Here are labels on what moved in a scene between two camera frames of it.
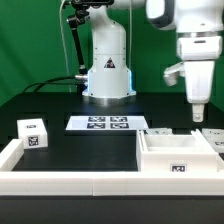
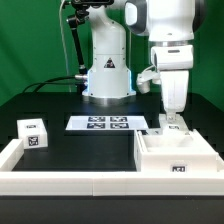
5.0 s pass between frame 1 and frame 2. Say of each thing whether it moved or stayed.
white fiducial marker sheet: stayed
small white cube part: stayed
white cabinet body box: stayed
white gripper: moved
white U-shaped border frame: stayed
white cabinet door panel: moved
